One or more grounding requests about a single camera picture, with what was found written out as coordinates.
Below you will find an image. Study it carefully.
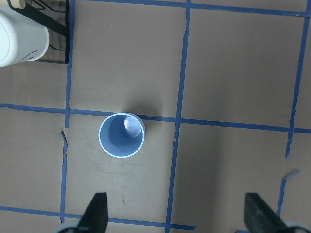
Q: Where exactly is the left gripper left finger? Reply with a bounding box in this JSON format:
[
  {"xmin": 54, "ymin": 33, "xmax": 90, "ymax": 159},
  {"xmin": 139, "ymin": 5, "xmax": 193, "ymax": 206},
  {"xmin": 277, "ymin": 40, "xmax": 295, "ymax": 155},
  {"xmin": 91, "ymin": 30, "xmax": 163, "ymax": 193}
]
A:
[{"xmin": 77, "ymin": 192, "xmax": 108, "ymax": 233}]

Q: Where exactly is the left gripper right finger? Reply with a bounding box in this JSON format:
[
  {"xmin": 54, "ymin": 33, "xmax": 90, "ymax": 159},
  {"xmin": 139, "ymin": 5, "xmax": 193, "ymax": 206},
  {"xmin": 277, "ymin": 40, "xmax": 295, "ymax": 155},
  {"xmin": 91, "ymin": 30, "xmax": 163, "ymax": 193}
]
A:
[{"xmin": 244, "ymin": 193, "xmax": 292, "ymax": 233}]

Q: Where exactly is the light blue plastic cup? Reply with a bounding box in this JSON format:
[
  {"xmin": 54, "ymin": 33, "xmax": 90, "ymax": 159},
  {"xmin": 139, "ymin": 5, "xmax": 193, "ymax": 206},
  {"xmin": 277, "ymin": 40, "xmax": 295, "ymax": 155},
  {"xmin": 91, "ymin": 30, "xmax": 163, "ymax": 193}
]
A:
[{"xmin": 98, "ymin": 113, "xmax": 145, "ymax": 159}]

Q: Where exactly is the white mug near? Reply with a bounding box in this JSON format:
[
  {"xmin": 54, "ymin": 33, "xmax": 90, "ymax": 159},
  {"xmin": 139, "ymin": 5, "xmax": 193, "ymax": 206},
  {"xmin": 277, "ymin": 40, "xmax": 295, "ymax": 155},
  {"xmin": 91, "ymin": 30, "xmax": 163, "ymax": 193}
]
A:
[{"xmin": 0, "ymin": 6, "xmax": 49, "ymax": 67}]

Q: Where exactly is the black mug rack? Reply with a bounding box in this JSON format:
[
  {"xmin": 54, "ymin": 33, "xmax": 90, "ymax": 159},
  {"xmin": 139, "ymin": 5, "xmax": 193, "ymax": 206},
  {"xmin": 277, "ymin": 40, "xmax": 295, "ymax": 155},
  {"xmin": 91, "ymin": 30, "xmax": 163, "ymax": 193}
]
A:
[{"xmin": 5, "ymin": 0, "xmax": 70, "ymax": 64}]

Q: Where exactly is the wooden rack dowel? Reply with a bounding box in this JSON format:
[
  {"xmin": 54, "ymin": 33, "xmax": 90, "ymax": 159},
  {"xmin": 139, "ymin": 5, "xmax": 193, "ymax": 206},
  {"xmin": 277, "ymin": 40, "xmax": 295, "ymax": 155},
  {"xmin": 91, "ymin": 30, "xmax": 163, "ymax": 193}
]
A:
[{"xmin": 8, "ymin": 0, "xmax": 26, "ymax": 9}]

